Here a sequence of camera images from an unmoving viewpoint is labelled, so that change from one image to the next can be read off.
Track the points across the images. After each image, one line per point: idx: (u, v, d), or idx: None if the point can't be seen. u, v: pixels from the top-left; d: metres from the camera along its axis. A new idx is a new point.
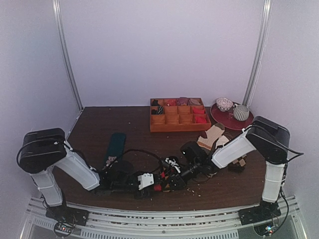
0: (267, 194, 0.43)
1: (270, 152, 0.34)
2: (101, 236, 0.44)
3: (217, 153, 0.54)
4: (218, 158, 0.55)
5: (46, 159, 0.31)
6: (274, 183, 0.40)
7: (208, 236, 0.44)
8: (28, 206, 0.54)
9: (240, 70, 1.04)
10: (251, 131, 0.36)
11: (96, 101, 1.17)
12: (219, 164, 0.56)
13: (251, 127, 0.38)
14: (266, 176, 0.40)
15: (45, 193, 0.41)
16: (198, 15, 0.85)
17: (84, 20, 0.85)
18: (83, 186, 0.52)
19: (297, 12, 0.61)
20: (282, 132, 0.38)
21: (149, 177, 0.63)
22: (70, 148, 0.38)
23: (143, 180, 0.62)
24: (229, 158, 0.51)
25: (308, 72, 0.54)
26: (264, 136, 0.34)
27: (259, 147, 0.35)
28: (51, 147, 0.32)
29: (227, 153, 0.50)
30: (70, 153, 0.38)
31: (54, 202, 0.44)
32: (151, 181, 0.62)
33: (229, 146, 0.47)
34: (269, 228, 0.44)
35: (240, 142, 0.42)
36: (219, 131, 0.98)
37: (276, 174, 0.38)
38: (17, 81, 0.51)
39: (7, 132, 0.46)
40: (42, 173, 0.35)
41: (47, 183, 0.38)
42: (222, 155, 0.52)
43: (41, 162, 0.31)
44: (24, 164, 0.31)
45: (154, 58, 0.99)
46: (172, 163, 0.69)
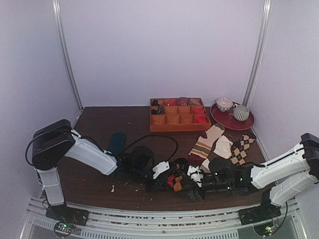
0: (278, 198, 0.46)
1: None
2: (100, 235, 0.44)
3: (258, 175, 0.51)
4: (257, 179, 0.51)
5: (52, 154, 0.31)
6: (294, 191, 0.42)
7: (208, 236, 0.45)
8: (28, 206, 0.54)
9: (240, 70, 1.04)
10: (309, 154, 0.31)
11: (96, 101, 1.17)
12: (258, 185, 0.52)
13: (308, 149, 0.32)
14: (291, 185, 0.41)
15: (47, 192, 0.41)
16: (197, 15, 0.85)
17: (84, 20, 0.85)
18: (102, 171, 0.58)
19: (297, 13, 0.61)
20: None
21: (164, 164, 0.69)
22: (78, 136, 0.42)
23: (158, 169, 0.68)
24: (271, 179, 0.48)
25: (308, 72, 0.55)
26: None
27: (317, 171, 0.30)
28: (59, 138, 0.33)
29: (270, 175, 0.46)
30: (79, 140, 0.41)
31: (55, 201, 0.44)
32: (167, 166, 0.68)
33: (276, 167, 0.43)
34: (269, 228, 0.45)
35: (291, 166, 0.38)
36: (219, 131, 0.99)
37: (302, 186, 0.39)
38: (17, 82, 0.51)
39: (8, 132, 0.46)
40: (51, 170, 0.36)
41: (52, 181, 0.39)
42: (263, 178, 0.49)
43: (53, 154, 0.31)
44: (36, 160, 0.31)
45: (154, 58, 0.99)
46: (194, 177, 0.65)
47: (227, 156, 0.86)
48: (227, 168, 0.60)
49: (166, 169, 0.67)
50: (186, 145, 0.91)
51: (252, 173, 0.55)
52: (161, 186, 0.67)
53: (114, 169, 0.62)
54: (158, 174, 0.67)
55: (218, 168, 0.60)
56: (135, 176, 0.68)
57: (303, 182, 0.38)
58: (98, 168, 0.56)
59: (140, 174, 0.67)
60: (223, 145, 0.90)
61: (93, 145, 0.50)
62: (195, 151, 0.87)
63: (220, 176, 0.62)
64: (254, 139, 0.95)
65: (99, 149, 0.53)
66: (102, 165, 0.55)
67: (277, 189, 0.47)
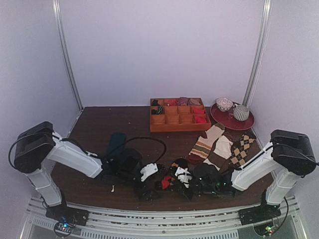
0: (273, 197, 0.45)
1: (299, 167, 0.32)
2: (100, 236, 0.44)
3: (236, 178, 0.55)
4: (237, 181, 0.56)
5: (35, 157, 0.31)
6: (284, 189, 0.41)
7: (208, 236, 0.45)
8: (28, 206, 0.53)
9: (240, 70, 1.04)
10: (277, 151, 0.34)
11: (96, 101, 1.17)
12: (241, 187, 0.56)
13: (277, 146, 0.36)
14: (279, 182, 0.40)
15: (43, 193, 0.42)
16: (197, 15, 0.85)
17: (84, 20, 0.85)
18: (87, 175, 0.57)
19: (298, 13, 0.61)
20: (304, 141, 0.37)
21: (152, 166, 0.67)
22: (59, 139, 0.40)
23: (146, 171, 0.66)
24: (249, 181, 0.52)
25: (308, 72, 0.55)
26: (293, 154, 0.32)
27: (290, 166, 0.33)
28: (39, 142, 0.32)
29: (247, 177, 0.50)
30: (60, 143, 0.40)
31: (53, 202, 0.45)
32: (155, 169, 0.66)
33: (251, 168, 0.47)
34: (269, 228, 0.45)
35: (264, 165, 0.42)
36: (220, 131, 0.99)
37: (289, 182, 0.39)
38: (17, 82, 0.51)
39: (8, 132, 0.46)
40: (36, 173, 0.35)
41: (43, 183, 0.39)
42: (242, 180, 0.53)
43: (34, 157, 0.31)
44: (19, 163, 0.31)
45: (153, 58, 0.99)
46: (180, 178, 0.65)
47: (227, 156, 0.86)
48: (209, 173, 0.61)
49: (154, 172, 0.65)
50: (186, 145, 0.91)
51: (232, 177, 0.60)
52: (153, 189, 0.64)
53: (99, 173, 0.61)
54: (146, 176, 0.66)
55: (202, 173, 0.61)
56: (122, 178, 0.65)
57: (287, 179, 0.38)
58: (82, 171, 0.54)
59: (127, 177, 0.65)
60: (223, 145, 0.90)
61: (77, 148, 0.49)
62: (195, 151, 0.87)
63: (205, 180, 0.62)
64: (254, 139, 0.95)
65: (82, 151, 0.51)
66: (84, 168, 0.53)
67: (269, 188, 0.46)
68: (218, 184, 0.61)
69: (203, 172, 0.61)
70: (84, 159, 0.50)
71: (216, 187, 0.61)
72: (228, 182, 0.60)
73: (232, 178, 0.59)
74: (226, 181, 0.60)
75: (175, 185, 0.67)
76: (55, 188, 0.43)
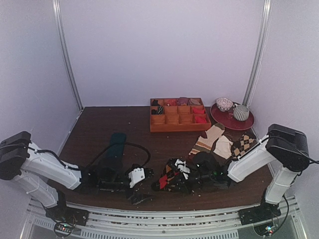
0: (271, 195, 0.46)
1: (291, 161, 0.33)
2: (100, 236, 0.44)
3: (233, 168, 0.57)
4: (232, 172, 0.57)
5: (9, 167, 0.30)
6: (281, 186, 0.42)
7: (208, 236, 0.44)
8: (28, 206, 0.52)
9: (240, 70, 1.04)
10: (271, 143, 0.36)
11: (96, 101, 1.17)
12: (236, 178, 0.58)
13: (271, 138, 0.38)
14: (276, 180, 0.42)
15: (35, 195, 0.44)
16: (197, 15, 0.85)
17: (84, 20, 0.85)
18: (65, 185, 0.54)
19: (298, 13, 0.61)
20: (301, 137, 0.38)
21: (139, 172, 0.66)
22: (34, 150, 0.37)
23: (134, 177, 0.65)
24: (244, 172, 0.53)
25: (308, 72, 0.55)
26: (285, 147, 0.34)
27: (281, 159, 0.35)
28: (9, 154, 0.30)
29: (243, 167, 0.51)
30: (36, 155, 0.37)
31: (49, 203, 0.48)
32: (142, 176, 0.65)
33: (246, 159, 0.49)
34: (269, 228, 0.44)
35: (258, 156, 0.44)
36: (219, 131, 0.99)
37: (286, 179, 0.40)
38: (17, 82, 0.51)
39: (8, 132, 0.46)
40: (18, 178, 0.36)
41: (32, 187, 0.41)
42: (238, 170, 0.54)
43: (8, 168, 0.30)
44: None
45: (153, 58, 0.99)
46: (180, 167, 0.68)
47: (227, 156, 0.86)
48: (206, 160, 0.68)
49: (140, 179, 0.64)
50: (186, 145, 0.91)
51: (229, 167, 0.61)
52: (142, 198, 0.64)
53: (79, 185, 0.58)
54: (134, 183, 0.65)
55: (200, 160, 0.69)
56: (109, 187, 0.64)
57: (283, 176, 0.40)
58: (62, 182, 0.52)
59: (114, 184, 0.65)
60: (223, 145, 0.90)
61: (55, 159, 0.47)
62: (195, 151, 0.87)
63: (203, 167, 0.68)
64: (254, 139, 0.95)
65: (61, 162, 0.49)
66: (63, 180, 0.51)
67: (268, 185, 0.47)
68: (215, 174, 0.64)
69: (202, 158, 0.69)
70: (62, 171, 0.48)
71: (213, 177, 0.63)
72: (224, 172, 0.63)
73: (229, 168, 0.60)
74: (223, 172, 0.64)
75: (173, 181, 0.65)
76: (46, 191, 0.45)
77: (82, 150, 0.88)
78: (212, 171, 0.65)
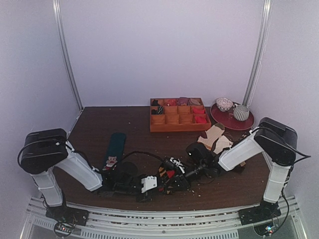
0: (269, 193, 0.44)
1: (277, 153, 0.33)
2: (101, 236, 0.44)
3: (224, 156, 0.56)
4: (223, 160, 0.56)
5: (45, 161, 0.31)
6: (277, 184, 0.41)
7: (208, 236, 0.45)
8: (28, 206, 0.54)
9: (240, 70, 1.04)
10: (259, 132, 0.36)
11: (96, 101, 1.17)
12: (225, 167, 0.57)
13: (260, 129, 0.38)
14: (270, 177, 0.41)
15: (45, 193, 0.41)
16: (197, 15, 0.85)
17: (84, 20, 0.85)
18: (85, 187, 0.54)
19: (297, 13, 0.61)
20: (290, 133, 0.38)
21: (152, 180, 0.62)
22: (71, 149, 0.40)
23: (146, 183, 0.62)
24: (234, 161, 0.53)
25: (308, 72, 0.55)
26: (272, 138, 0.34)
27: (268, 151, 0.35)
28: (50, 148, 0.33)
29: (234, 155, 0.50)
30: (72, 154, 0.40)
31: (53, 202, 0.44)
32: (154, 184, 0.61)
33: (237, 147, 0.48)
34: (269, 228, 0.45)
35: (248, 145, 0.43)
36: (220, 131, 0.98)
37: (280, 176, 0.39)
38: (17, 82, 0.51)
39: (8, 132, 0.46)
40: (43, 174, 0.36)
41: (48, 184, 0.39)
42: (229, 159, 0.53)
43: (43, 162, 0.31)
44: (25, 164, 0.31)
45: (154, 58, 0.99)
46: (176, 163, 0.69)
47: None
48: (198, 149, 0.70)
49: (152, 187, 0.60)
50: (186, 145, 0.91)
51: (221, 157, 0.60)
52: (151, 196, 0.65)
53: (99, 186, 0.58)
54: (145, 189, 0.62)
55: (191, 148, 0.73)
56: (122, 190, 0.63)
57: (276, 171, 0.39)
58: (82, 182, 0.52)
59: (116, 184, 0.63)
60: (223, 145, 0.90)
61: (84, 160, 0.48)
62: None
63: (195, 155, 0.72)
64: None
65: (88, 165, 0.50)
66: (86, 180, 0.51)
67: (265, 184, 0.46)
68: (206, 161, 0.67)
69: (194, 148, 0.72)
70: (88, 172, 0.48)
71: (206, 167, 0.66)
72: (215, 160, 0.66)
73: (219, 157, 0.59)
74: (214, 159, 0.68)
75: (171, 179, 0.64)
76: (58, 190, 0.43)
77: (82, 150, 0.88)
78: (203, 160, 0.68)
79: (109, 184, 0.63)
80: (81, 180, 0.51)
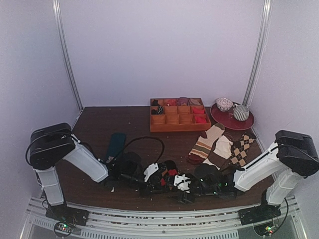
0: (274, 197, 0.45)
1: (305, 168, 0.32)
2: (100, 236, 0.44)
3: (239, 178, 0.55)
4: (240, 181, 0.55)
5: (55, 153, 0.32)
6: (286, 189, 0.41)
7: (208, 236, 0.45)
8: (28, 206, 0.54)
9: (240, 70, 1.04)
10: (282, 151, 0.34)
11: (96, 101, 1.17)
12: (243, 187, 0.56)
13: (281, 147, 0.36)
14: (281, 183, 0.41)
15: (48, 192, 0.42)
16: (197, 15, 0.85)
17: (84, 20, 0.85)
18: (92, 178, 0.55)
19: (298, 13, 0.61)
20: (307, 142, 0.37)
21: (153, 165, 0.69)
22: (78, 141, 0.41)
23: (148, 170, 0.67)
24: (252, 181, 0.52)
25: (309, 72, 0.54)
26: (299, 155, 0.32)
27: (295, 167, 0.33)
28: (58, 141, 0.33)
29: (252, 177, 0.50)
30: (78, 145, 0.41)
31: (55, 201, 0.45)
32: (156, 167, 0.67)
33: (255, 170, 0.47)
34: (269, 228, 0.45)
35: (268, 166, 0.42)
36: (220, 131, 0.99)
37: (291, 182, 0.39)
38: (16, 82, 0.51)
39: (8, 132, 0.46)
40: (49, 169, 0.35)
41: (51, 181, 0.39)
42: (245, 181, 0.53)
43: (53, 155, 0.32)
44: (34, 159, 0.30)
45: (153, 58, 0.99)
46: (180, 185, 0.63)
47: (227, 156, 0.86)
48: (211, 174, 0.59)
49: (155, 170, 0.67)
50: (186, 145, 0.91)
51: (235, 177, 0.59)
52: (154, 189, 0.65)
53: (105, 178, 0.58)
54: (149, 176, 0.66)
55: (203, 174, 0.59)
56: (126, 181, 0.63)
57: (289, 179, 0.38)
58: (89, 174, 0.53)
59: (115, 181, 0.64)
60: (223, 145, 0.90)
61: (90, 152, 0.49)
62: (195, 151, 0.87)
63: (207, 180, 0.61)
64: (254, 139, 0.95)
65: (92, 155, 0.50)
66: (92, 172, 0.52)
67: (270, 188, 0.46)
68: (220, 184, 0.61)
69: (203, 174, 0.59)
70: (95, 163, 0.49)
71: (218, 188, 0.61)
72: (229, 182, 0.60)
73: (235, 177, 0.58)
74: (227, 182, 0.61)
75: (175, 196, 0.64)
76: (60, 188, 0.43)
77: None
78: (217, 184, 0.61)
79: (115, 174, 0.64)
80: (87, 172, 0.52)
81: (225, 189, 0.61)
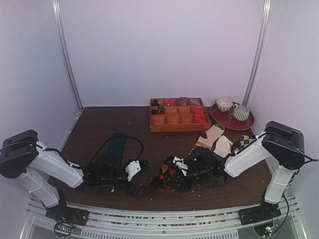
0: (270, 194, 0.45)
1: (287, 159, 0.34)
2: (101, 236, 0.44)
3: (230, 162, 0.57)
4: (230, 166, 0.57)
5: (18, 163, 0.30)
6: (280, 185, 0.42)
7: (208, 236, 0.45)
8: (28, 206, 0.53)
9: (240, 70, 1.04)
10: (267, 138, 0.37)
11: (96, 101, 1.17)
12: (233, 173, 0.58)
13: (267, 134, 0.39)
14: (274, 179, 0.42)
15: (38, 195, 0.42)
16: (197, 15, 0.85)
17: (84, 20, 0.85)
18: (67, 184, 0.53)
19: (298, 12, 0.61)
20: (296, 136, 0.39)
21: (135, 165, 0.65)
22: (42, 148, 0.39)
23: (130, 171, 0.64)
24: (241, 167, 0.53)
25: (308, 72, 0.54)
26: (281, 143, 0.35)
27: (278, 155, 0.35)
28: (20, 151, 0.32)
29: (240, 162, 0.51)
30: (43, 152, 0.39)
31: (51, 202, 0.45)
32: (138, 168, 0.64)
33: (243, 154, 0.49)
34: (269, 228, 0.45)
35: (255, 151, 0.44)
36: (220, 131, 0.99)
37: (284, 178, 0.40)
38: (17, 82, 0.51)
39: (7, 132, 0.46)
40: (22, 176, 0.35)
41: (35, 185, 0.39)
42: (235, 166, 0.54)
43: (16, 165, 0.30)
44: (1, 169, 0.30)
45: (154, 58, 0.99)
46: (179, 165, 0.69)
47: None
48: (203, 155, 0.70)
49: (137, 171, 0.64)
50: (186, 145, 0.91)
51: (227, 162, 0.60)
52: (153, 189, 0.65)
53: (79, 183, 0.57)
54: (131, 177, 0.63)
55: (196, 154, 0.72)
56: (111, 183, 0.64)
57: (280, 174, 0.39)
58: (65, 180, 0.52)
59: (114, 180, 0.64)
60: (223, 145, 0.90)
61: (58, 156, 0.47)
62: None
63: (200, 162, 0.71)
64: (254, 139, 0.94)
65: (64, 160, 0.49)
66: (66, 178, 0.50)
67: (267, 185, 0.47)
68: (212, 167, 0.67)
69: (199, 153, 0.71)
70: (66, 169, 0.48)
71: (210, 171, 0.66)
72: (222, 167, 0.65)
73: (226, 163, 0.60)
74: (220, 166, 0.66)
75: (172, 179, 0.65)
76: (49, 190, 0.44)
77: (82, 150, 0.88)
78: (209, 166, 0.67)
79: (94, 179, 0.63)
80: (63, 179, 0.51)
81: (217, 172, 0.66)
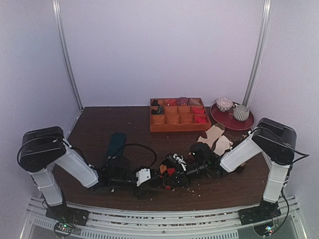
0: (268, 193, 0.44)
1: (276, 153, 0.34)
2: (100, 236, 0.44)
3: (225, 157, 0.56)
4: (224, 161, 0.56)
5: (45, 157, 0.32)
6: (277, 183, 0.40)
7: (208, 236, 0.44)
8: (28, 206, 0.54)
9: (240, 70, 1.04)
10: (257, 132, 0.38)
11: (96, 101, 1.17)
12: (227, 169, 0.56)
13: (257, 129, 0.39)
14: (270, 176, 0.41)
15: (44, 192, 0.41)
16: (197, 15, 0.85)
17: (84, 20, 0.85)
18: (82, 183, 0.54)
19: (298, 13, 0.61)
20: (288, 133, 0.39)
21: (146, 172, 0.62)
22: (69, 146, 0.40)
23: (140, 176, 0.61)
24: (236, 162, 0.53)
25: (308, 72, 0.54)
26: (270, 137, 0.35)
27: (267, 150, 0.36)
28: (48, 145, 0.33)
29: (235, 156, 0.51)
30: (69, 150, 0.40)
31: (53, 201, 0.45)
32: (148, 177, 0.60)
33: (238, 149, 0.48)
34: (269, 228, 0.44)
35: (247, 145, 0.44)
36: (220, 131, 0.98)
37: (281, 174, 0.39)
38: (17, 82, 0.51)
39: (8, 132, 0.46)
40: (42, 171, 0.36)
41: (46, 182, 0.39)
42: (230, 160, 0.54)
43: (43, 158, 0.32)
44: (24, 161, 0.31)
45: (153, 58, 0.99)
46: (179, 160, 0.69)
47: None
48: (202, 150, 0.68)
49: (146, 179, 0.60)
50: (186, 145, 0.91)
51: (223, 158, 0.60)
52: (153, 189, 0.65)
53: (94, 183, 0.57)
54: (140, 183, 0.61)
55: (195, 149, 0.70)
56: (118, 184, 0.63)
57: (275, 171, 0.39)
58: (80, 179, 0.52)
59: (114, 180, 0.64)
60: (223, 145, 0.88)
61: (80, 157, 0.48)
62: None
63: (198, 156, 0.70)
64: None
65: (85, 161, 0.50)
66: (82, 178, 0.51)
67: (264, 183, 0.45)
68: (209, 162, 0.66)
69: (197, 148, 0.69)
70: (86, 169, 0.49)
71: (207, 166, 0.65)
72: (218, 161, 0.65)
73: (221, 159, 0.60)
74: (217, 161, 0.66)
75: (171, 176, 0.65)
76: (57, 189, 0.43)
77: (82, 150, 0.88)
78: (206, 160, 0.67)
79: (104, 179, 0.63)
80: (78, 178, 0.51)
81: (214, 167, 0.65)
